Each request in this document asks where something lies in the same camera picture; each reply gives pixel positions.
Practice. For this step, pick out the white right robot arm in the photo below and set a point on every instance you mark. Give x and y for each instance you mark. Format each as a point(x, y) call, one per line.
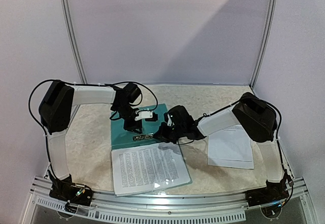
point(259, 119)

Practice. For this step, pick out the aluminium corner post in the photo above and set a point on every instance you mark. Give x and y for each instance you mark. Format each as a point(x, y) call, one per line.
point(265, 37)
point(73, 41)

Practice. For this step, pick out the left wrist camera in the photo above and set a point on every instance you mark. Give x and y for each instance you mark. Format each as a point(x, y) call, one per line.
point(147, 115)

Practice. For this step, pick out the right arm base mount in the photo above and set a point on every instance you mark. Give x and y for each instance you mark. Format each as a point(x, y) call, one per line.
point(274, 193)

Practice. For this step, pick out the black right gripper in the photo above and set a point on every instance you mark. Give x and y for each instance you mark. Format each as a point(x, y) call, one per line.
point(163, 131)

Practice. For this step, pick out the right aluminium corner post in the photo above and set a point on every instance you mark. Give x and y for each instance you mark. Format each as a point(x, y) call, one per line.
point(265, 37)

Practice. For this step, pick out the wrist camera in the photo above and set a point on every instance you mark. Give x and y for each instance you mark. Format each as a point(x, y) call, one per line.
point(178, 115)
point(147, 115)

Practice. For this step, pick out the left aluminium corner post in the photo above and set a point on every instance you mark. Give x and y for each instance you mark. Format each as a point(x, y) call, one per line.
point(73, 41)

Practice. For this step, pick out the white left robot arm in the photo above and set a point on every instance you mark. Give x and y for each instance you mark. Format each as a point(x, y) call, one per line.
point(56, 107)

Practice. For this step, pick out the metal folder clip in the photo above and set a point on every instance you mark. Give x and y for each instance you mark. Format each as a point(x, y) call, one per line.
point(142, 137)

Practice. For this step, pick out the aluminium front rail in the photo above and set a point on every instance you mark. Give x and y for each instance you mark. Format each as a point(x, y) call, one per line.
point(229, 207)

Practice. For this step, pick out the green file folder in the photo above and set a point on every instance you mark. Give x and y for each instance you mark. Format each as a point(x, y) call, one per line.
point(123, 139)

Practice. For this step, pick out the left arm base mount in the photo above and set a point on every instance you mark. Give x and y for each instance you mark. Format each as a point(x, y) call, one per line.
point(71, 193)

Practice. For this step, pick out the white paper stack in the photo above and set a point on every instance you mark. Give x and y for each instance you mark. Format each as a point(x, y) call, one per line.
point(230, 148)

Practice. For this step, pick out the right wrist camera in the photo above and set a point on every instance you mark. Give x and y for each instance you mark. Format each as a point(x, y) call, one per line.
point(178, 115)

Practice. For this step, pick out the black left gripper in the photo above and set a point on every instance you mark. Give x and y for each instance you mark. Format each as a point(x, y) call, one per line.
point(130, 127)

